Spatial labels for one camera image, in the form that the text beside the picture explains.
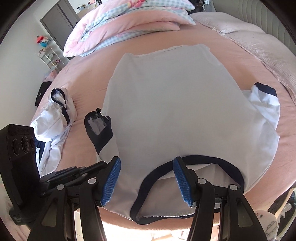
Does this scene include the pink bed sheet mattress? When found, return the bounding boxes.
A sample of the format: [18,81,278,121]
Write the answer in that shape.
[30,22,296,232]

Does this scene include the grey door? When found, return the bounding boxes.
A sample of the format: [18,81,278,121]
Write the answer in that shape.
[40,0,80,51]

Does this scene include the red blue plush toy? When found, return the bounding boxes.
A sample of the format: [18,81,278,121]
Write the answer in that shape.
[37,36,51,48]

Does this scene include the white navy-trimmed jacket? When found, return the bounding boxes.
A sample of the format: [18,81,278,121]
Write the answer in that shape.
[85,44,280,225]

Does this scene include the white wire shelf rack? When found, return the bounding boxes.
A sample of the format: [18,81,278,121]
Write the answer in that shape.
[38,46,65,72]

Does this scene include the folded pink checkered quilt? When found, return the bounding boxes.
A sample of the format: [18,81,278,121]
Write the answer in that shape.
[63,1,195,57]

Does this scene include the white navy-trimmed pants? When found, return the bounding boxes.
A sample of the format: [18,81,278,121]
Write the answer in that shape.
[30,88,77,177]

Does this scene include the black bag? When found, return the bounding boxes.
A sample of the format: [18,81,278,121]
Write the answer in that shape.
[35,81,52,107]

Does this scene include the grey padded headboard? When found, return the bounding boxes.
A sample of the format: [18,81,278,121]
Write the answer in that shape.
[213,1,295,53]

